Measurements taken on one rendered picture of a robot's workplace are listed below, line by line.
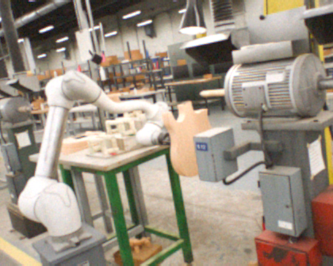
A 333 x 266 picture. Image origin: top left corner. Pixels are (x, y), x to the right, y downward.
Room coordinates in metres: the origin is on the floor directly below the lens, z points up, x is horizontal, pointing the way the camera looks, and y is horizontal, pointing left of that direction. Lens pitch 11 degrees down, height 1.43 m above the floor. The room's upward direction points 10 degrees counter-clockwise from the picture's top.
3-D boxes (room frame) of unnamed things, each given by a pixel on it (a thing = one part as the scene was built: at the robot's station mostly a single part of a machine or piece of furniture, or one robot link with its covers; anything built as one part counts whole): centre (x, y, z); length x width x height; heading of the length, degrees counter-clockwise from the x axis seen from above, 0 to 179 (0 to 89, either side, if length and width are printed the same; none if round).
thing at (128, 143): (2.41, 0.30, 0.98); 0.27 x 0.16 x 0.09; 40
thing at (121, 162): (2.41, 0.37, 0.55); 0.62 x 0.58 x 0.76; 42
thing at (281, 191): (1.43, -0.43, 0.93); 0.15 x 0.10 x 0.55; 42
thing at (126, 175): (2.79, 0.37, 0.45); 0.05 x 0.05 x 0.90; 42
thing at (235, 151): (1.52, -0.30, 1.02); 0.19 x 0.04 x 0.04; 132
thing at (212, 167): (1.48, -0.26, 0.99); 0.24 x 0.21 x 0.26; 42
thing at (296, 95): (1.57, -0.49, 1.25); 0.41 x 0.27 x 0.26; 42
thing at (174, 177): (2.38, 0.00, 0.45); 0.05 x 0.05 x 0.90; 42
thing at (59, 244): (1.60, 0.54, 0.73); 0.22 x 0.18 x 0.06; 35
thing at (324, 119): (1.53, -0.54, 1.11); 0.36 x 0.24 x 0.04; 42
